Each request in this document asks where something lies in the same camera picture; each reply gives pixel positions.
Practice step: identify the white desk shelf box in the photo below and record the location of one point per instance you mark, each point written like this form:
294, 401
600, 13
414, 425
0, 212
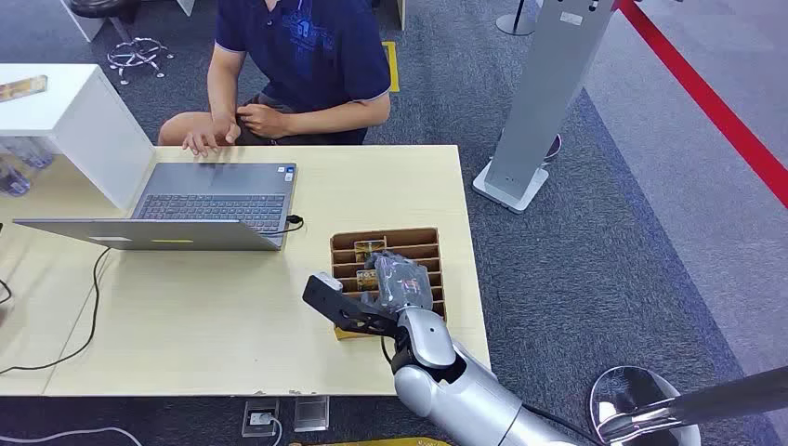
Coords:
80, 117

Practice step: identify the metal floor socket lid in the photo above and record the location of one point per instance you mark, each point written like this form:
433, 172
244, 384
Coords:
311, 413

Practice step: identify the person's hand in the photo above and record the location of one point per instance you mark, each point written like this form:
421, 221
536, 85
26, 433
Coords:
212, 135
265, 120

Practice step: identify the person's left hand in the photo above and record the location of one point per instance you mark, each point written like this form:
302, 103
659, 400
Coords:
265, 120

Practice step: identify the grey open laptop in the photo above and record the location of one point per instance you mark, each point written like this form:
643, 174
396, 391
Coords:
212, 206

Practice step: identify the black-bracket wrist camera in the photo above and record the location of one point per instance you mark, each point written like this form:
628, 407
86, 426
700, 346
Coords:
345, 308

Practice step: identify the floor power socket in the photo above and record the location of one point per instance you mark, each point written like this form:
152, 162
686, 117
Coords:
260, 418

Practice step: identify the red barrier belt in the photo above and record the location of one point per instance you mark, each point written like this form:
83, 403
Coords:
708, 101

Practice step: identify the person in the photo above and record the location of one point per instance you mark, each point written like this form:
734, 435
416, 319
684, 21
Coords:
308, 55

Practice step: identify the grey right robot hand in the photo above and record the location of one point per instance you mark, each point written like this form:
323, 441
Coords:
403, 280

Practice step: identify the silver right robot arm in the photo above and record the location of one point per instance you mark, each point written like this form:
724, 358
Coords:
458, 388

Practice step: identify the grey standing pillar kiosk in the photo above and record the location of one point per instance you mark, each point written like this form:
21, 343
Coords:
542, 92

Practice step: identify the brown slotted card holder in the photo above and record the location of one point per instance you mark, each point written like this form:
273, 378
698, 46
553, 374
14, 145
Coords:
406, 243

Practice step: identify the person's right hand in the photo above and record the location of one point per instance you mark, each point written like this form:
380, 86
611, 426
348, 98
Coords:
212, 135

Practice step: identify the clear water bottle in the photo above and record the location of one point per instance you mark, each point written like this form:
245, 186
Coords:
34, 152
11, 178

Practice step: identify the chrome office chair base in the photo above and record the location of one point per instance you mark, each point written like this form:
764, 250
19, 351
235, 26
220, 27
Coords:
136, 55

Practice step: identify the yellow object at edge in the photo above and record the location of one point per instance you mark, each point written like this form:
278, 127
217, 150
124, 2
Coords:
369, 442

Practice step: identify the white furniture leg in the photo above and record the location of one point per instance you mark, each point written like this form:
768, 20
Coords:
400, 12

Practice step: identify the round grey stanchion base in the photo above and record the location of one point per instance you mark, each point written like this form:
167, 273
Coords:
516, 23

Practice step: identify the chrome stanchion base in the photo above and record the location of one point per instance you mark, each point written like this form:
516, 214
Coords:
622, 394

